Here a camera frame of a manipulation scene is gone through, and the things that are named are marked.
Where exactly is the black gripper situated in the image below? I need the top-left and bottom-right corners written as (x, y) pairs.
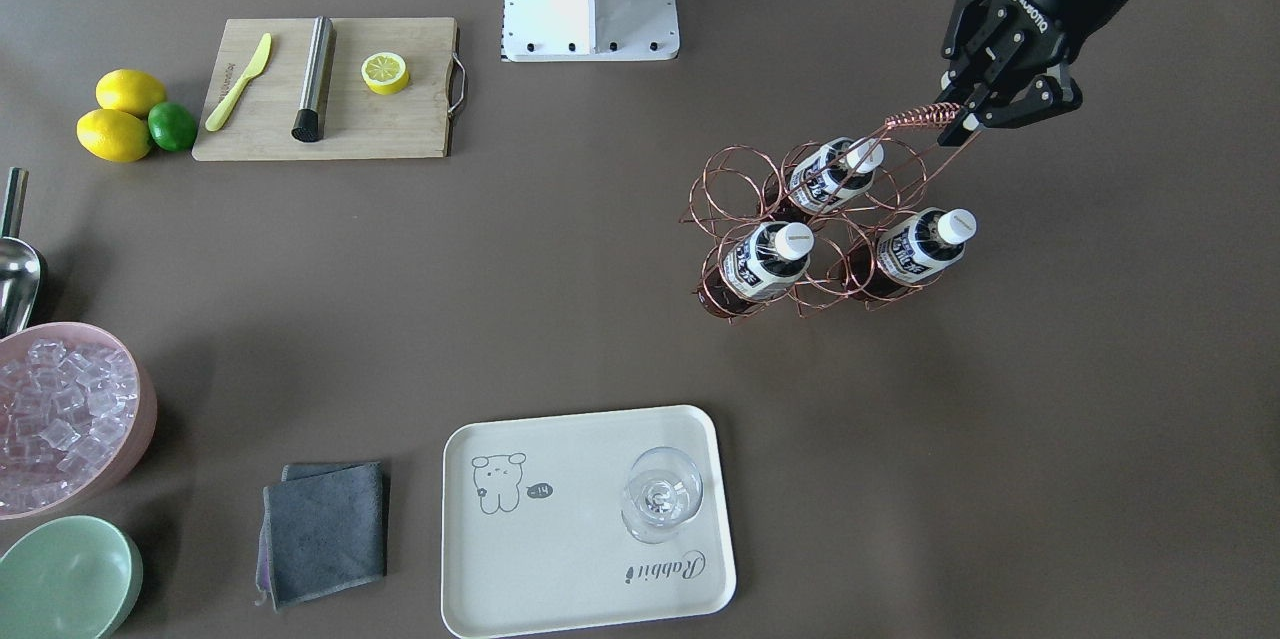
top-left (938, 0), bottom-right (1083, 149)

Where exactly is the copper wire bottle basket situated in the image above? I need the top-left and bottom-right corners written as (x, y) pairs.
top-left (682, 102), bottom-right (975, 323)

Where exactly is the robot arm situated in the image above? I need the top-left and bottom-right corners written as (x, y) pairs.
top-left (937, 0), bottom-right (1129, 147)

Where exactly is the tea bottle two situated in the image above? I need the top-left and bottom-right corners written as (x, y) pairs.
top-left (847, 209), bottom-right (978, 301)

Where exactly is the tea bottle one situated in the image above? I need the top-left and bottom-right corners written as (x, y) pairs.
top-left (765, 137), bottom-right (884, 223)

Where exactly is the tea bottle three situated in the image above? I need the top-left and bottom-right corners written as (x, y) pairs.
top-left (698, 222), bottom-right (815, 320)

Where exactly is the clear wine glass on tray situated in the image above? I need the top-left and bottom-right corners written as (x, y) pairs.
top-left (620, 446), bottom-right (704, 546)

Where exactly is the half lemon slice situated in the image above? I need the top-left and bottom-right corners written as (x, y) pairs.
top-left (360, 51), bottom-right (411, 95)

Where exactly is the bamboo cutting board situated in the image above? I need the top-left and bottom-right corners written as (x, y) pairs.
top-left (191, 15), bottom-right (458, 163)

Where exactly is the cream rabbit tray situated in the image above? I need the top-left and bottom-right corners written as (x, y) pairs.
top-left (440, 405), bottom-right (737, 638)

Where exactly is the steel muddler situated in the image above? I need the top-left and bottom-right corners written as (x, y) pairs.
top-left (291, 15), bottom-right (335, 143)

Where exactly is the yellow-green plastic knife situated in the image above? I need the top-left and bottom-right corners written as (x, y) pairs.
top-left (204, 33), bottom-right (273, 132)

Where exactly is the grey folded cloth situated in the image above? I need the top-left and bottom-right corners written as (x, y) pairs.
top-left (255, 461), bottom-right (389, 612)

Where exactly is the green lime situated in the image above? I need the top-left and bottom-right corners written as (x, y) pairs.
top-left (146, 101), bottom-right (198, 152)

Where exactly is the yellow lemon near lime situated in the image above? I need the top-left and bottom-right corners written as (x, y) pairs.
top-left (95, 68), bottom-right (168, 119)

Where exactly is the pink bowl of ice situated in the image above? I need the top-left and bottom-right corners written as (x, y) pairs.
top-left (1, 323), bottom-right (157, 521)

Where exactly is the steel ice scoop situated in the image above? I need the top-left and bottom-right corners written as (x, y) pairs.
top-left (1, 168), bottom-right (46, 338)

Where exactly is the green empty bowl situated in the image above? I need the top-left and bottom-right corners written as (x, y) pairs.
top-left (1, 515), bottom-right (143, 638)

